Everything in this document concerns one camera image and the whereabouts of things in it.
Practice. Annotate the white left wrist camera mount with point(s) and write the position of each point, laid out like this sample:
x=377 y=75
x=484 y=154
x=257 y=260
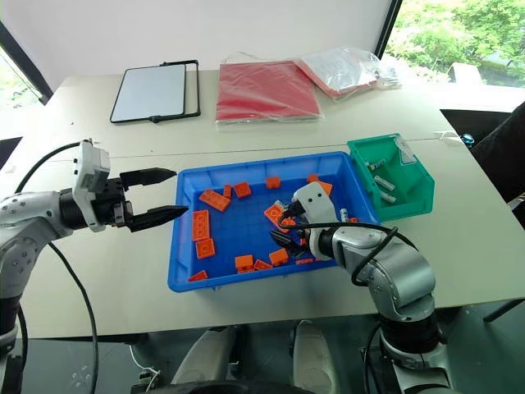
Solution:
x=88 y=172

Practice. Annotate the red sheets in plastic bag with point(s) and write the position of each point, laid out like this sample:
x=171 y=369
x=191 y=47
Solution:
x=266 y=92

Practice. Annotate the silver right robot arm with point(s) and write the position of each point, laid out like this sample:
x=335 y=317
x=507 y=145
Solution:
x=393 y=279

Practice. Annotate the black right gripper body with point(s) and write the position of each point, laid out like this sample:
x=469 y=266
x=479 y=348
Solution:
x=297 y=211

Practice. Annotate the clear label on green bin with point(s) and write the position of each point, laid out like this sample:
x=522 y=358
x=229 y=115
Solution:
x=405 y=152

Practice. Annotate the black table leg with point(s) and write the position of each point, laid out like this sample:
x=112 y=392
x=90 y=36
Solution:
x=504 y=310

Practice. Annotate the small blue round object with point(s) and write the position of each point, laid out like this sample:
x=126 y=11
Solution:
x=468 y=138

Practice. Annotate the long orange building brick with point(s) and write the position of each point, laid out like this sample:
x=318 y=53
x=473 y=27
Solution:
x=214 y=201
x=201 y=225

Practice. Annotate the pink sheets in clear bag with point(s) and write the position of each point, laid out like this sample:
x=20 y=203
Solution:
x=344 y=71

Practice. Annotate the black window frame bar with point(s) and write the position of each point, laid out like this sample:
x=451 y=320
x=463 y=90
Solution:
x=389 y=28
x=24 y=61

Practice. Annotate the grey rounded shape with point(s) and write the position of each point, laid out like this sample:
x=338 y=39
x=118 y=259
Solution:
x=205 y=357
x=313 y=357

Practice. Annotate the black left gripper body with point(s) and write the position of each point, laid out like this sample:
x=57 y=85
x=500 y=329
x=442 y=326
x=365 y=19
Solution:
x=110 y=205

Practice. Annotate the green plastic bin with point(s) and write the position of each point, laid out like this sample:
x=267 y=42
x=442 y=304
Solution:
x=404 y=186

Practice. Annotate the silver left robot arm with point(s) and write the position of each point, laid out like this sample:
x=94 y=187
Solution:
x=33 y=213

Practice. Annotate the black framed white board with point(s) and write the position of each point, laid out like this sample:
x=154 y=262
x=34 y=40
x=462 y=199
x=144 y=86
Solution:
x=149 y=92

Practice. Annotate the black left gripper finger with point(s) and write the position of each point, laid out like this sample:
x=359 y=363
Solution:
x=149 y=175
x=158 y=215

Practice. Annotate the blue plastic bin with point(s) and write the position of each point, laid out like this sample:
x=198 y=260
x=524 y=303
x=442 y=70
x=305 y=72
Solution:
x=246 y=221

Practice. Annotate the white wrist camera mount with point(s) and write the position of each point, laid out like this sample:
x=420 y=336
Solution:
x=88 y=172
x=318 y=203

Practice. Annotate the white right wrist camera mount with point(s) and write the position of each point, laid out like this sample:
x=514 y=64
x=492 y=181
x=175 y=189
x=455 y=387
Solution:
x=318 y=203

